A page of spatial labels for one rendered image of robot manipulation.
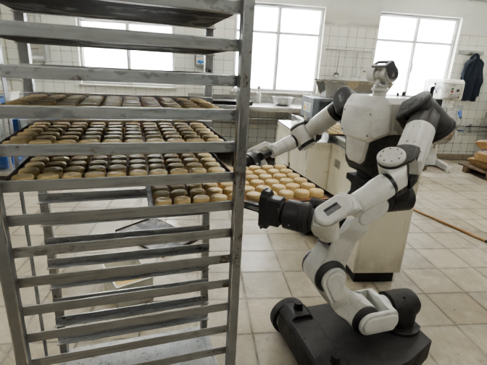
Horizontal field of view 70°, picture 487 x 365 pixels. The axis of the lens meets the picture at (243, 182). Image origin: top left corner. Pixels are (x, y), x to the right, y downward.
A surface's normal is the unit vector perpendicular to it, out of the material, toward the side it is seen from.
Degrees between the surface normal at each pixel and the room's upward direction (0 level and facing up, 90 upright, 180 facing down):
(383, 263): 90
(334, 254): 90
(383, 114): 85
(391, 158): 33
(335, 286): 90
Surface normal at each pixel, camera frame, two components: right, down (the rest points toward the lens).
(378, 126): -0.47, 0.17
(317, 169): 0.10, 0.31
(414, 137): -0.35, -0.69
